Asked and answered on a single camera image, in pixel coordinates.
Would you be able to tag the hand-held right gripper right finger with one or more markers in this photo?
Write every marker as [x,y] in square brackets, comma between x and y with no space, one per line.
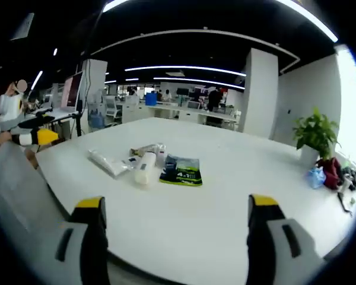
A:
[264,237]

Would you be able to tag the white office counter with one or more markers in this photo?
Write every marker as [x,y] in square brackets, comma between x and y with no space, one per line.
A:
[190,114]

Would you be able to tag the white ceiling light strip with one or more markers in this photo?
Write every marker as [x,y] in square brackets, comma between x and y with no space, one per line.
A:
[181,67]

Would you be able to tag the potted green plant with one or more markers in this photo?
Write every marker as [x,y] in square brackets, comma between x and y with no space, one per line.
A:
[314,130]

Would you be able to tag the blue water jug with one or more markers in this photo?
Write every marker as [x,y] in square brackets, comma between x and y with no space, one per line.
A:
[96,120]

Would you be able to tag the blue plastic bag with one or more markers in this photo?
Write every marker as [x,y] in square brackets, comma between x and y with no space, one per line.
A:
[316,178]

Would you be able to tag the clear cap skincare bottle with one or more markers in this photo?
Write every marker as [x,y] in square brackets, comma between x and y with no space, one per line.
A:
[151,148]
[160,158]

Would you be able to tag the white swivel office chair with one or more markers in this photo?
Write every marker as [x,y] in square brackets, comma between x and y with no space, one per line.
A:
[113,107]

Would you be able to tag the white skincare tube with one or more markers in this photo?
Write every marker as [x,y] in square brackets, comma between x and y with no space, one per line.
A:
[102,161]

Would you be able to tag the white mesh office chair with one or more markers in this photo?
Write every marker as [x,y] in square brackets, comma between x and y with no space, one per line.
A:
[12,184]

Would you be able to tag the red collar skincare bottle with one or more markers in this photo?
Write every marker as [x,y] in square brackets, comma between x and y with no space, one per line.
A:
[145,172]

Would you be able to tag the blue box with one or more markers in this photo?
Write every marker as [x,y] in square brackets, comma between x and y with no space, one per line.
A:
[151,99]

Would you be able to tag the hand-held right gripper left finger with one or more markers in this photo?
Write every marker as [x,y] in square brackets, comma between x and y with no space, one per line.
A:
[92,237]

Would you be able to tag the computer monitor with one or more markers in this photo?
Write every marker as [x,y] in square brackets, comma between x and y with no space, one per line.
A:
[71,92]

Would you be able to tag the ceiling air conditioner unit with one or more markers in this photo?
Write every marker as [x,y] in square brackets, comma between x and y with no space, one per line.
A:
[23,26]

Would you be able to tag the black monitor stand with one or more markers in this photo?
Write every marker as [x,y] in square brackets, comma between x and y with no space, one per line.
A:
[78,124]

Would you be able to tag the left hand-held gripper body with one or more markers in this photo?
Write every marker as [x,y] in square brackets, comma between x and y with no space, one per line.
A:
[9,126]

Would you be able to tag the green white skincare packet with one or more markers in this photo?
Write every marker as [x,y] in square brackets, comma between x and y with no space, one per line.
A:
[184,175]

